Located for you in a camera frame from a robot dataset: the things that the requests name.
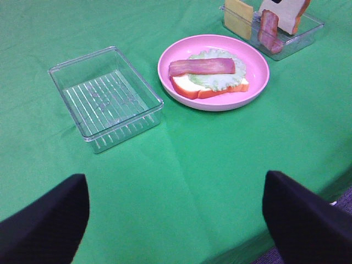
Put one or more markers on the bacon strip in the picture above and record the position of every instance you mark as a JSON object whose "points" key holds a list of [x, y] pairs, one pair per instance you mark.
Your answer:
{"points": [[268, 34], [202, 66]]}

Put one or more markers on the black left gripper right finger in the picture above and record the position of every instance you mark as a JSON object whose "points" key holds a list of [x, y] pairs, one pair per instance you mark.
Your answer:
{"points": [[304, 227]]}

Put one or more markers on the clear plastic container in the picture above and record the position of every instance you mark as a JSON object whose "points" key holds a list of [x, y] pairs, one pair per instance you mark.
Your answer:
{"points": [[108, 99], [308, 29]]}

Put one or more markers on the right clear plastic container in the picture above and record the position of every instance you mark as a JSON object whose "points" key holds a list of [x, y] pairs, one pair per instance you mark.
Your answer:
{"points": [[308, 29]]}

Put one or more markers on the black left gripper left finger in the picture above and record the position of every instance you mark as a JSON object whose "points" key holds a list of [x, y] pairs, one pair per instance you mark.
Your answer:
{"points": [[50, 229]]}

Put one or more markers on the toast bread slice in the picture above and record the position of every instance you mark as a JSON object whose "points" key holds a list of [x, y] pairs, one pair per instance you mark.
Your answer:
{"points": [[289, 13], [186, 88]]}

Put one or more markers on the left clear plastic container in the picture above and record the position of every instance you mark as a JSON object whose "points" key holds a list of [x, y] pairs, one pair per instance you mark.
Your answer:
{"points": [[108, 99]]}

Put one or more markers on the green lettuce leaf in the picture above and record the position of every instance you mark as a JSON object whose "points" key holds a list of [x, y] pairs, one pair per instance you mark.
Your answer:
{"points": [[218, 82]]}

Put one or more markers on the pink round plate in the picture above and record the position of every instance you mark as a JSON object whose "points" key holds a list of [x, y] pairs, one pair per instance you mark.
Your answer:
{"points": [[257, 70]]}

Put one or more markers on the yellow cheese slice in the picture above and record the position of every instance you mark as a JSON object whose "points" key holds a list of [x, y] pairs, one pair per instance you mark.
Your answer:
{"points": [[238, 17]]}

